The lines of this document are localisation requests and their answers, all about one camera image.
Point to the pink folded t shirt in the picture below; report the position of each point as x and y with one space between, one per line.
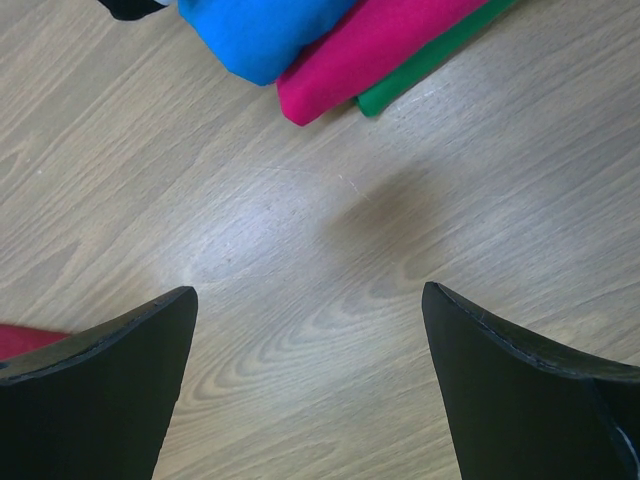
367 44

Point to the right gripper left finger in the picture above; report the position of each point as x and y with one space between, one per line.
98 404

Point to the red t shirt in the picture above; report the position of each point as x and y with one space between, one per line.
17 340

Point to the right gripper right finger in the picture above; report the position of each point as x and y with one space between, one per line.
522 406

